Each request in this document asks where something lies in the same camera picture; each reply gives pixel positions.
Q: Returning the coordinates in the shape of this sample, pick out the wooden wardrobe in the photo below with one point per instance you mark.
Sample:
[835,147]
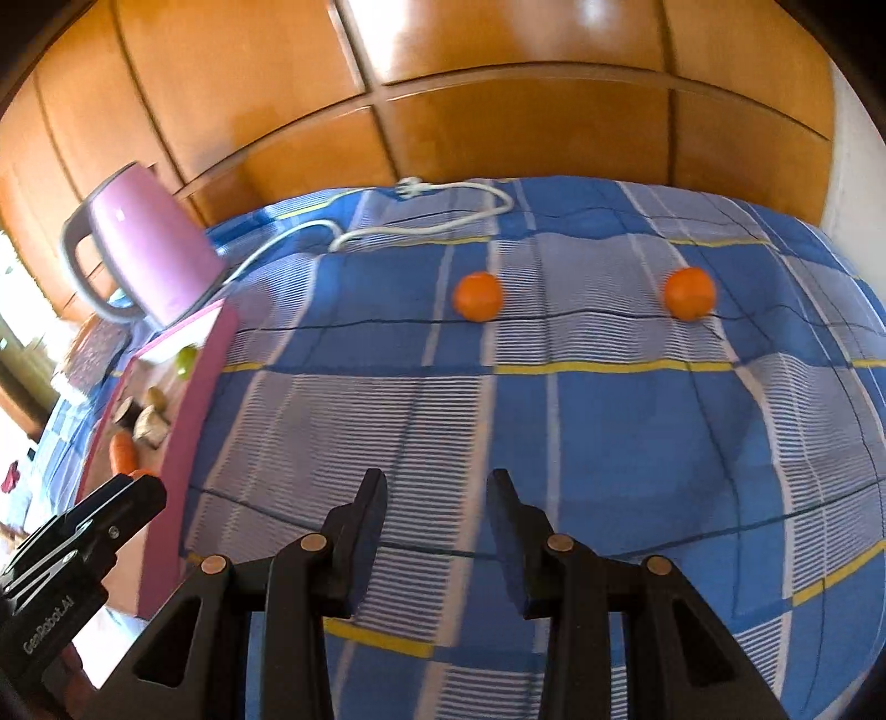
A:
[484,83]

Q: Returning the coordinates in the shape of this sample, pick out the orange carrot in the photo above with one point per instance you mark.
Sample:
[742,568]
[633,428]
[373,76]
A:
[122,453]

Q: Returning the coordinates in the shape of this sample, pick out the pink electric kettle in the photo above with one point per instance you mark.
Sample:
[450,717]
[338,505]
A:
[145,242]

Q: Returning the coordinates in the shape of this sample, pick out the green tomato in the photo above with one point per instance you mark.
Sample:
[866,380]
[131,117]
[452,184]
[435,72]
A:
[187,361]

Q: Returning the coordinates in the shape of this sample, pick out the pink-sided shallow box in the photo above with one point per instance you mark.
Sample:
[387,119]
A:
[201,415]

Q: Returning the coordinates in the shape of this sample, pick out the small cut black radish piece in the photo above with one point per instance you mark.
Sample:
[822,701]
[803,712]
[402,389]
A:
[126,412]

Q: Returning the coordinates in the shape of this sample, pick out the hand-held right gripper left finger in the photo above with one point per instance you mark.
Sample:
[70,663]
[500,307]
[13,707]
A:
[367,547]

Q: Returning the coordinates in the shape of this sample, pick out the large cut black radish half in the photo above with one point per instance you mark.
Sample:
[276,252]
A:
[151,426]

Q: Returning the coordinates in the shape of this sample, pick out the blue plaid blanket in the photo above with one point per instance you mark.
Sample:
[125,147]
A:
[588,450]

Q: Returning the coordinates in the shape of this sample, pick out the small pale potato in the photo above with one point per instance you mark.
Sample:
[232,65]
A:
[156,397]

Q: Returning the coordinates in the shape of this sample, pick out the dark patterned object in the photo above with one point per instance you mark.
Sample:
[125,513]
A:
[90,356]

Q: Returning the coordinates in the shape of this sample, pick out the small orange tangerine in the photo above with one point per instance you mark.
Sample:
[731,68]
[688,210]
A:
[477,296]
[689,293]

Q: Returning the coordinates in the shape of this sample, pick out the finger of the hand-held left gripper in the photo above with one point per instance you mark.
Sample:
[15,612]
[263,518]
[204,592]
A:
[118,505]

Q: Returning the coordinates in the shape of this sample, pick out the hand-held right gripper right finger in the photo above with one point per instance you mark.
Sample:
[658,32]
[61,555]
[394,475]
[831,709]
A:
[512,554]

